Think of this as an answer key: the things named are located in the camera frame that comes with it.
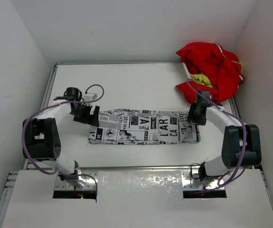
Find white front cover board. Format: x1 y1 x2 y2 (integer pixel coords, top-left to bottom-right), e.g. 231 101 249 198
2 170 273 228

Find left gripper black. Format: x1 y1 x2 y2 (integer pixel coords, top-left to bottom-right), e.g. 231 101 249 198
70 102 99 127

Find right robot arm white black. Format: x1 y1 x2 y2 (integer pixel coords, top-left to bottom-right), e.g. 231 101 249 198
188 96 262 181

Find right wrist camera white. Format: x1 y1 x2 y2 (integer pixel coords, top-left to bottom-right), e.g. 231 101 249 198
199 90 212 100

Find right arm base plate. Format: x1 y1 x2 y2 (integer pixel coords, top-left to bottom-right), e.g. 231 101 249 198
181 170 218 191

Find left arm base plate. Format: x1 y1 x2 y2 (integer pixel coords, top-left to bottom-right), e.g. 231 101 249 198
54 170 98 191

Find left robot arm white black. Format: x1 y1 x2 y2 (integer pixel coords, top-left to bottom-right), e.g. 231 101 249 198
21 87 101 186

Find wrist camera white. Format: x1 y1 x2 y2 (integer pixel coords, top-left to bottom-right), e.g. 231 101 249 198
199 90 212 100
82 93 97 102

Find red trousers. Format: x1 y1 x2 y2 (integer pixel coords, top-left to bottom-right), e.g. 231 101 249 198
176 42 245 103

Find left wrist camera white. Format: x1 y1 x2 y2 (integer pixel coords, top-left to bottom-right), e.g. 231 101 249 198
82 93 97 102

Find newspaper print trousers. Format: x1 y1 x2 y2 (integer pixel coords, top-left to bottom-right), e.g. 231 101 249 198
88 109 201 145

